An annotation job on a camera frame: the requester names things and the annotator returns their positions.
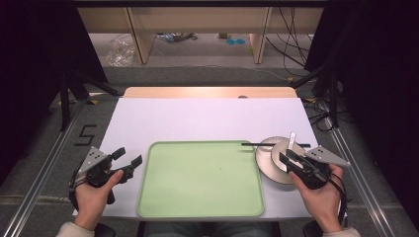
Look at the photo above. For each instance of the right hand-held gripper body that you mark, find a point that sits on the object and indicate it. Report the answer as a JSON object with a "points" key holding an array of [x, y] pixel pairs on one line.
{"points": [[321, 158]]}

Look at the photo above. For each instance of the person's left sleeve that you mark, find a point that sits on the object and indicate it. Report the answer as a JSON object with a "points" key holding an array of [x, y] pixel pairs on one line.
{"points": [[70, 231]]}

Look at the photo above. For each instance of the black chopstick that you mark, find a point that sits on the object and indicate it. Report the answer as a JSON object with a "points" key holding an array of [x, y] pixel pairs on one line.
{"points": [[253, 144]]}

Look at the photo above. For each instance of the aluminium floor rail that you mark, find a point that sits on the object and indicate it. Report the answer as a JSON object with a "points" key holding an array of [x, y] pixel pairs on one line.
{"points": [[39, 184], [359, 184]]}

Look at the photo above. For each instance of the dark curtain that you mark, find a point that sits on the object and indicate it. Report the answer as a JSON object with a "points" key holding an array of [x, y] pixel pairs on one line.
{"points": [[378, 82], [36, 65]]}

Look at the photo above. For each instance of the person's right hand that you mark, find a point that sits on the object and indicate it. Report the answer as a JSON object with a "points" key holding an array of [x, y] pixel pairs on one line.
{"points": [[321, 200]]}

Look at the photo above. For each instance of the wooden table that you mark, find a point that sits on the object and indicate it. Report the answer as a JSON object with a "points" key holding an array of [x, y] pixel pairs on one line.
{"points": [[197, 92]]}

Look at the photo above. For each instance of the blue round lid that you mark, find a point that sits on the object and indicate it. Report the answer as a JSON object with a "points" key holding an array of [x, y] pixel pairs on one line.
{"points": [[230, 41], [240, 41]]}

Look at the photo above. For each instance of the large metal plate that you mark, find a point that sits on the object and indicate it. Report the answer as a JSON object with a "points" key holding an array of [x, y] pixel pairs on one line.
{"points": [[265, 161]]}

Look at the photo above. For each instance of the person's sleeve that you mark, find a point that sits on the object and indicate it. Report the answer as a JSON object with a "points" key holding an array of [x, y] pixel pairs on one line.
{"points": [[70, 231], [344, 233]]}

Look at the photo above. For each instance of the black metal stand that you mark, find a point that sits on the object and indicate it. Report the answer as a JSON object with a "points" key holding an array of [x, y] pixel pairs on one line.
{"points": [[331, 89], [66, 98]]}

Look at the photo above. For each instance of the white table board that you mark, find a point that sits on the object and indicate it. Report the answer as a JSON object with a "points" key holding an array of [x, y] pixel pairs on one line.
{"points": [[184, 120]]}

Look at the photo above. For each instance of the black chair part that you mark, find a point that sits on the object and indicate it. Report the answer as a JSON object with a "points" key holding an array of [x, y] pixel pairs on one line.
{"points": [[106, 230], [311, 229]]}

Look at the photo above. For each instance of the person's right sleeve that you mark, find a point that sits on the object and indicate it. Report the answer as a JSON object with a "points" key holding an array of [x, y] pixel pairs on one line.
{"points": [[344, 233]]}

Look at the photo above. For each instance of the person's left hand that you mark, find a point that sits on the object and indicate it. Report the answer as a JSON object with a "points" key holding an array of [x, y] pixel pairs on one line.
{"points": [[90, 200]]}

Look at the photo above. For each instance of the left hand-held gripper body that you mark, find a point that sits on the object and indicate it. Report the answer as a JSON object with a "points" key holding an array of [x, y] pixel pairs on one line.
{"points": [[93, 160]]}

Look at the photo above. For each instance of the wooden shelf unit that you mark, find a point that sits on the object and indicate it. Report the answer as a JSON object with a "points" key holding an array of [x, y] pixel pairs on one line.
{"points": [[197, 19]]}

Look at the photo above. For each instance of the small metal plate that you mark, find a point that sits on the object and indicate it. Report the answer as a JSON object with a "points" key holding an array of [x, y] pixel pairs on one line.
{"points": [[278, 151]]}

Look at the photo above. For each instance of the clear plastic bag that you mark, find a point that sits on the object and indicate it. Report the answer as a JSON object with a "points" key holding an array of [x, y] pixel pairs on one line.
{"points": [[120, 52]]}

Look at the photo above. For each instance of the green tray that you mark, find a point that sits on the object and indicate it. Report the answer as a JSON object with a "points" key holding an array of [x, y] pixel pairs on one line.
{"points": [[201, 179]]}

